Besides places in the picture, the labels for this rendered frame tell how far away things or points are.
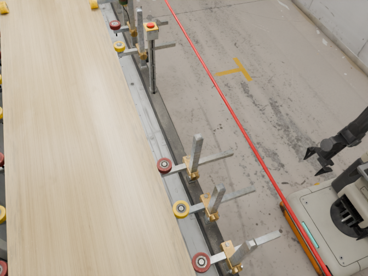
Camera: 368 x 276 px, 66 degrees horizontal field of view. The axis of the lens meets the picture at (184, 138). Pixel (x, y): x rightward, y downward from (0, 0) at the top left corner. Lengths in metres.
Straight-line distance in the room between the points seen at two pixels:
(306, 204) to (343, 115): 1.37
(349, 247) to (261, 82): 1.86
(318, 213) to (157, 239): 1.33
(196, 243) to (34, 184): 0.88
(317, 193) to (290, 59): 1.90
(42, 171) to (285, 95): 2.52
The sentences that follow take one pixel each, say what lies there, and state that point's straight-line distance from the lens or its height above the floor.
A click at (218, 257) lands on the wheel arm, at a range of 1.39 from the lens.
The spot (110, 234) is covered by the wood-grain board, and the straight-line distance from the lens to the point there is 1.36.
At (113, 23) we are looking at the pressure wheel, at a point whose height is 0.90.
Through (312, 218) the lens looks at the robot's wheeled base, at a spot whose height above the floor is 0.28.
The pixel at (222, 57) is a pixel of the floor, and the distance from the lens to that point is 3.50.
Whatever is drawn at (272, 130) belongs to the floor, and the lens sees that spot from 2.91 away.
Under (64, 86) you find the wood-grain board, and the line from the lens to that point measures 1.90.
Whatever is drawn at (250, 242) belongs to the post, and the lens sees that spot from 1.10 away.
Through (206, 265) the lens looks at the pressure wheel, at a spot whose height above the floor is 0.91.
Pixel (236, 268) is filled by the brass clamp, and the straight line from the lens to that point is 1.39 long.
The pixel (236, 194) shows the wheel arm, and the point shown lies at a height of 0.84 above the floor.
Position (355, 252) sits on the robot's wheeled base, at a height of 0.28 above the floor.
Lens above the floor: 2.19
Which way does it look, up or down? 55 degrees down
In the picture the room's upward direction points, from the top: 6 degrees clockwise
